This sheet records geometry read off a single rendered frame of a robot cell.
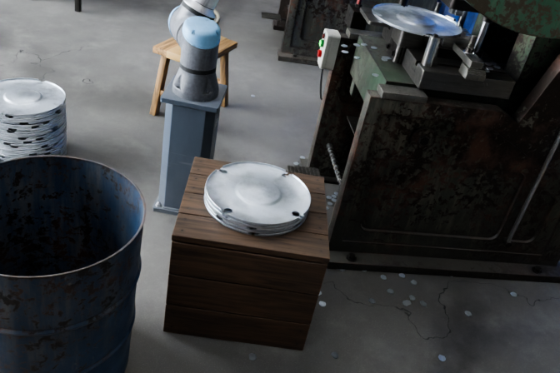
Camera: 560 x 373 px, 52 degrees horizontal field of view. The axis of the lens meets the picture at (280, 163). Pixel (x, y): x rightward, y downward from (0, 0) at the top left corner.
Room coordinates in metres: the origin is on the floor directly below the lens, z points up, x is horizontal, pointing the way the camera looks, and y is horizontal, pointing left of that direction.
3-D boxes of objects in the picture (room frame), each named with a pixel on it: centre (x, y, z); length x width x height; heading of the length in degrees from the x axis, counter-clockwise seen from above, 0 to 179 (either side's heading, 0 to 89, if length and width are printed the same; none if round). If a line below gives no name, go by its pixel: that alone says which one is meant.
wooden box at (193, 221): (1.30, 0.04, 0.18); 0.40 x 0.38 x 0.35; 95
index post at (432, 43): (1.68, -0.37, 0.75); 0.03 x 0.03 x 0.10; 12
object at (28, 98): (1.82, 0.96, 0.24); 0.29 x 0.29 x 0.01
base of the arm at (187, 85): (1.71, 0.32, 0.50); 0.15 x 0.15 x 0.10
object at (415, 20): (1.85, -0.33, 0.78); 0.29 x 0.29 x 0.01
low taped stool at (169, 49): (2.42, 0.47, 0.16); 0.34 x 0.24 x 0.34; 163
